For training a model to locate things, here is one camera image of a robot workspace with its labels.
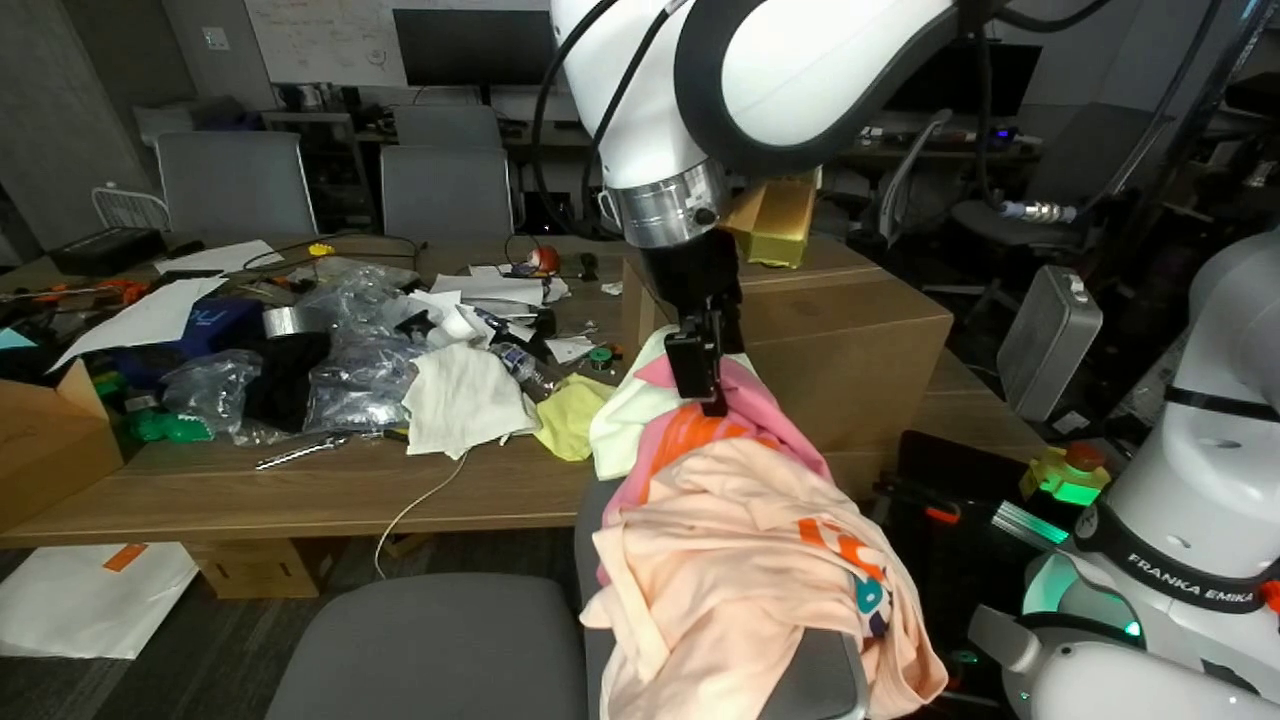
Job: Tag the white paper stack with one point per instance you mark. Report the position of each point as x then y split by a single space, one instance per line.
493 285

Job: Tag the white wall whiteboard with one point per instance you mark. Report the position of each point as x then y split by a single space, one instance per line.
327 40

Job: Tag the green plastic item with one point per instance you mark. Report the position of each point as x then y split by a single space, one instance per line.
167 424

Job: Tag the white printed card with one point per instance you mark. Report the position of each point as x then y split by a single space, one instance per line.
570 351

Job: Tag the black computer monitor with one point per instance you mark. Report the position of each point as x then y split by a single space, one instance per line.
993 83
472 44

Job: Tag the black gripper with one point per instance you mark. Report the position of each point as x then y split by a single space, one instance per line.
695 283

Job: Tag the pink cloth orange print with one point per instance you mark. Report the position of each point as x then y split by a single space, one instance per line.
763 400

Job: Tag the small clear plastic bag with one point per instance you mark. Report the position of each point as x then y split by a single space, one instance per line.
206 387

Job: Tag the black flat case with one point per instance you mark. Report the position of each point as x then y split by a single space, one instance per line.
107 254

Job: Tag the grey ribbed tower appliance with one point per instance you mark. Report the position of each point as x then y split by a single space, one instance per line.
1045 343

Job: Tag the peach shirt orange print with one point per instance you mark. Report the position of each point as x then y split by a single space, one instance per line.
734 574

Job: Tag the yellow cloth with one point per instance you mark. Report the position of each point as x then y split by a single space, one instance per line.
574 414

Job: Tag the orange black tool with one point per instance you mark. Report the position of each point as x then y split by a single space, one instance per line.
102 291

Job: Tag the yellow emergency stop button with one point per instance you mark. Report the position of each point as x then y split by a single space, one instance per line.
1067 483

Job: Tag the small white paper sheet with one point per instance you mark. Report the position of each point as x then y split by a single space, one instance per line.
220 259

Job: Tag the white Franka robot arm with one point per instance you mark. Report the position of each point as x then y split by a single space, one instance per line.
803 66

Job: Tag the black fabric bundle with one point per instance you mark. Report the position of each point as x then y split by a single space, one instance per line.
280 381

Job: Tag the orange black clamp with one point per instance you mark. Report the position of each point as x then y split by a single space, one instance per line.
940 513

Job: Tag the large brown cardboard box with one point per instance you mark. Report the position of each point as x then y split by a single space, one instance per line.
854 346

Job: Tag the white sheet orange tape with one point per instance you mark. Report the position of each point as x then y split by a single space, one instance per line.
81 606

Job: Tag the red ball toy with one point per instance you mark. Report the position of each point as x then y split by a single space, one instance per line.
545 263

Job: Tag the black office chair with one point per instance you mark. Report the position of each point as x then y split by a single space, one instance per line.
1067 175

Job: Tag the crumpled white cloth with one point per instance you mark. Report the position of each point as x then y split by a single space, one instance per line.
454 323

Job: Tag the blue packet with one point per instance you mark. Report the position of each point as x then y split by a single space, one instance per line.
220 325

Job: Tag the small open cardboard box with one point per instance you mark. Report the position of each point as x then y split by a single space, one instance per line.
47 445

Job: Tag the large white paper sheet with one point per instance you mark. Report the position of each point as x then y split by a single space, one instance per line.
142 318

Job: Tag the large clear plastic bag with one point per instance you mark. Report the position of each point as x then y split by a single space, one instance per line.
363 362

